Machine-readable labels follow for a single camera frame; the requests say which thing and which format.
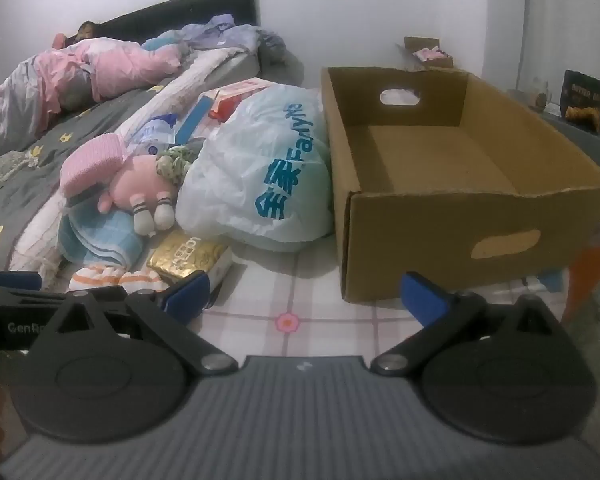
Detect grey lace blanket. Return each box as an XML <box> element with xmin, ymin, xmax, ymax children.
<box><xmin>0</xmin><ymin>150</ymin><xmax>41</xmax><ymax>206</ymax></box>

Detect light blue towel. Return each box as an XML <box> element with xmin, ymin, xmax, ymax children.
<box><xmin>57</xmin><ymin>200</ymin><xmax>147</xmax><ymax>268</ymax></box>

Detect white quilted mattress pad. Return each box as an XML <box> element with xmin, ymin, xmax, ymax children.
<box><xmin>10</xmin><ymin>50</ymin><xmax>261</xmax><ymax>281</ymax></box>

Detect black bed headboard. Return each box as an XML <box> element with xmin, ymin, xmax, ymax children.
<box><xmin>97</xmin><ymin>0</ymin><xmax>261</xmax><ymax>43</ymax></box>

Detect brown cardboard box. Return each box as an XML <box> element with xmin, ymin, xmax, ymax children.
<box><xmin>321</xmin><ymin>66</ymin><xmax>600</xmax><ymax>305</ymax></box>

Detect white plastic bag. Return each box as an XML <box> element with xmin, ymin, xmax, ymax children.
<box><xmin>176</xmin><ymin>84</ymin><xmax>336</xmax><ymax>253</ymax></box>

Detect orange plastic stool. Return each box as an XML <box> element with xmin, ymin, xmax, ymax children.
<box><xmin>562</xmin><ymin>232</ymin><xmax>600</xmax><ymax>326</ymax></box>

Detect black snack bag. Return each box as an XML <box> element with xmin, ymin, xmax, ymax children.
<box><xmin>560</xmin><ymin>70</ymin><xmax>600</xmax><ymax>133</ymax></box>

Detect small open cardboard box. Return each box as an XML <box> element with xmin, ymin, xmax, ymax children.
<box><xmin>395</xmin><ymin>36</ymin><xmax>455</xmax><ymax>70</ymax></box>

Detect purple clothes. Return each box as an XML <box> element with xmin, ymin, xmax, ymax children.
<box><xmin>142</xmin><ymin>15</ymin><xmax>268</xmax><ymax>54</ymax></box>

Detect pink knitted hat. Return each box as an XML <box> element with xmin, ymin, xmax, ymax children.
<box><xmin>60</xmin><ymin>132</ymin><xmax>127</xmax><ymax>198</ymax></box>

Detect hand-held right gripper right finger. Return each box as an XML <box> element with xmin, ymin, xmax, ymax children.
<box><xmin>371</xmin><ymin>272</ymin><xmax>573</xmax><ymax>375</ymax></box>

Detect pink grey quilt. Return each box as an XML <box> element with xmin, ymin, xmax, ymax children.
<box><xmin>0</xmin><ymin>37</ymin><xmax>191</xmax><ymax>153</ymax></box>

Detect pink cloth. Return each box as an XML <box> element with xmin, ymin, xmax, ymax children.
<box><xmin>97</xmin><ymin>152</ymin><xmax>178</xmax><ymax>237</ymax></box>

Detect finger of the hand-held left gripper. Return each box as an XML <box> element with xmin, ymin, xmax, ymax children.
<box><xmin>0</xmin><ymin>269</ymin><xmax>42</xmax><ymax>292</ymax></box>

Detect green floral cloth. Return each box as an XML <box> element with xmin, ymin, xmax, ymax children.
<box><xmin>155</xmin><ymin>144</ymin><xmax>202</xmax><ymax>186</ymax></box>

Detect glass jar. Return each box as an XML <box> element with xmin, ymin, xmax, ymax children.
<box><xmin>527</xmin><ymin>77</ymin><xmax>554</xmax><ymax>111</ymax></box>

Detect grey side table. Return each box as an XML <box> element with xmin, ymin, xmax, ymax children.
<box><xmin>510</xmin><ymin>87</ymin><xmax>600</xmax><ymax>181</ymax></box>

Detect gold tissue packet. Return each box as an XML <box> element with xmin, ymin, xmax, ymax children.
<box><xmin>146</xmin><ymin>232</ymin><xmax>233</xmax><ymax>287</ymax></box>

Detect orange striped knit cloth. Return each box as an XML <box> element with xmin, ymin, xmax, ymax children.
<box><xmin>69</xmin><ymin>264</ymin><xmax>168</xmax><ymax>294</ymax></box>

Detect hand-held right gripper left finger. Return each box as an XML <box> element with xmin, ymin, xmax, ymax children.
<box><xmin>30</xmin><ymin>270</ymin><xmax>238</xmax><ymax>375</ymax></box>

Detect dark grey cloth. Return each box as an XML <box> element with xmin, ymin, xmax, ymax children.
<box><xmin>257</xmin><ymin>30</ymin><xmax>289</xmax><ymax>66</ymax></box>

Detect pink wet wipes packet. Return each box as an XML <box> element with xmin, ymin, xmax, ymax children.
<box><xmin>207</xmin><ymin>78</ymin><xmax>271</xmax><ymax>123</ymax></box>

